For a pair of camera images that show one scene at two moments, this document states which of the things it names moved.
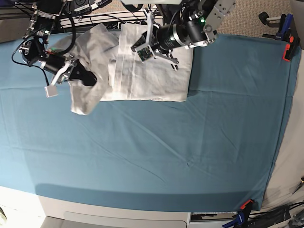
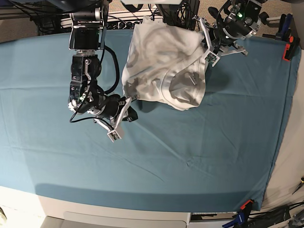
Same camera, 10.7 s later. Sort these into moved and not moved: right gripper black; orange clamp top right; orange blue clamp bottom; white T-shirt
Moved: right gripper black; white T-shirt
Not moved: orange blue clamp bottom; orange clamp top right
